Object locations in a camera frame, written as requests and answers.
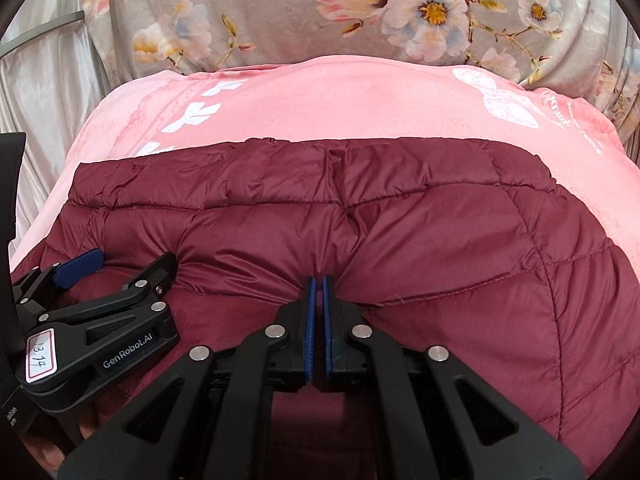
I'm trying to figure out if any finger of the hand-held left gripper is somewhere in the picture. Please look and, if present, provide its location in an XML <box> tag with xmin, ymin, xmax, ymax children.
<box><xmin>36</xmin><ymin>251</ymin><xmax>180</xmax><ymax>327</ymax></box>
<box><xmin>11</xmin><ymin>248</ymin><xmax>105</xmax><ymax>307</ymax></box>

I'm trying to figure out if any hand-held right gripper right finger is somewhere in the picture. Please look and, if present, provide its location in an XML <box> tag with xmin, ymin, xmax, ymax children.
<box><xmin>320</xmin><ymin>275</ymin><xmax>587</xmax><ymax>480</ymax></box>

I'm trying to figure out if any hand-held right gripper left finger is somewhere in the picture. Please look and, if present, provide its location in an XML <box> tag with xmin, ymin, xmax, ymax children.
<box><xmin>57</xmin><ymin>276</ymin><xmax>319</xmax><ymax>480</ymax></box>

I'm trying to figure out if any maroon puffer jacket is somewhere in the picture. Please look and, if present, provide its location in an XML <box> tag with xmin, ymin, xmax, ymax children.
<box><xmin>37</xmin><ymin>136</ymin><xmax>640</xmax><ymax>480</ymax></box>

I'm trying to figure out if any person's left hand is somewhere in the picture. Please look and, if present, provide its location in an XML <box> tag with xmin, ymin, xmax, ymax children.
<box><xmin>60</xmin><ymin>395</ymin><xmax>108</xmax><ymax>448</ymax></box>

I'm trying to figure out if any white satin curtain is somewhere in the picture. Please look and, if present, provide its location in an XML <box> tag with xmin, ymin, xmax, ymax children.
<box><xmin>0</xmin><ymin>0</ymin><xmax>113</xmax><ymax>256</ymax></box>

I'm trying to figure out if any pink printed blanket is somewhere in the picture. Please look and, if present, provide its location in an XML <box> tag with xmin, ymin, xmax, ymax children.
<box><xmin>9</xmin><ymin>54</ymin><xmax>628</xmax><ymax>273</ymax></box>

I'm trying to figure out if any grey floral quilt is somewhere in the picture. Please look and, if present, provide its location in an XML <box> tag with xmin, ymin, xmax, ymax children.
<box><xmin>81</xmin><ymin>0</ymin><xmax>640</xmax><ymax>166</ymax></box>

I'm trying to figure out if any grey metal rail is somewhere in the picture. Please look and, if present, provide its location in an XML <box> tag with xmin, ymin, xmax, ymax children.
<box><xmin>0</xmin><ymin>10</ymin><xmax>84</xmax><ymax>58</ymax></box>

